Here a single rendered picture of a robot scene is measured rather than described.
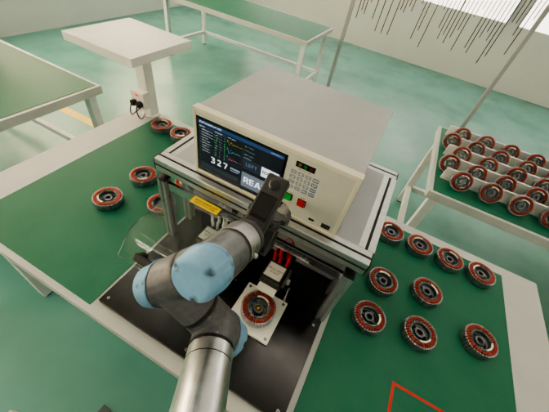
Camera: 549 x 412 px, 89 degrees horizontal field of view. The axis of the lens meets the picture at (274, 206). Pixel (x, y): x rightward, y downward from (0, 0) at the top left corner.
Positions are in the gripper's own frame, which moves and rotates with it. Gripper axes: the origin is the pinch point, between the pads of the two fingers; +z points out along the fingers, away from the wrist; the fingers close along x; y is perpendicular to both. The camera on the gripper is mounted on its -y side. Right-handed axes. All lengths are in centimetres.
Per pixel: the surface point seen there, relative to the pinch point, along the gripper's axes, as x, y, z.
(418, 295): 52, 25, 41
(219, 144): -21.1, -6.5, 0.7
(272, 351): 13.6, 45.1, 1.9
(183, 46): -81, -26, 54
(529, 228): 104, -5, 113
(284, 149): -3.7, -12.5, -2.0
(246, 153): -13.2, -7.4, 0.3
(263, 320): 7.0, 38.6, 4.2
